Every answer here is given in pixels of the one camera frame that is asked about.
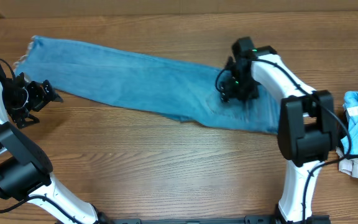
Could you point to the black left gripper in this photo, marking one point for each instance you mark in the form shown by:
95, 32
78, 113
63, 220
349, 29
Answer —
40, 98

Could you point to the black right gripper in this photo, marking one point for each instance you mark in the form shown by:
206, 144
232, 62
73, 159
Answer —
233, 86

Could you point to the blue denim jeans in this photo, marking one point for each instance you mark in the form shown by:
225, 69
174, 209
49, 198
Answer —
182, 91

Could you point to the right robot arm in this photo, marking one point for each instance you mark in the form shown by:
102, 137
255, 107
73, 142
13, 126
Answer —
306, 125

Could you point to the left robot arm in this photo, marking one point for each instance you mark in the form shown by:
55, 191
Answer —
26, 172

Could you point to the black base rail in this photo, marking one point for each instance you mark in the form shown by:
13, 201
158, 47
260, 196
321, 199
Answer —
191, 221

